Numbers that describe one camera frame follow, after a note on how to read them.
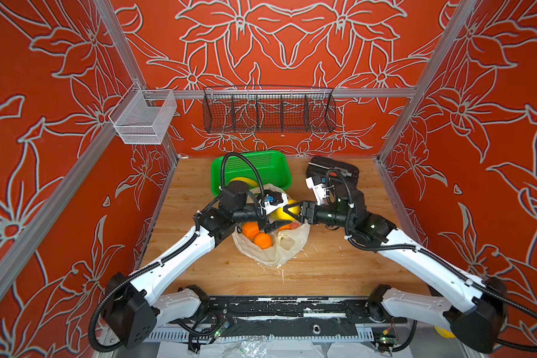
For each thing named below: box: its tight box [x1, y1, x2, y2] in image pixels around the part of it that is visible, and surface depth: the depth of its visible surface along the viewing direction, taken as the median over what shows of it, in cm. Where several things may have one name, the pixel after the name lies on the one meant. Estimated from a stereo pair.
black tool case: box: [306, 156, 364, 198], surface depth 105 cm
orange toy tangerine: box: [253, 232, 273, 250], surface depth 87 cm
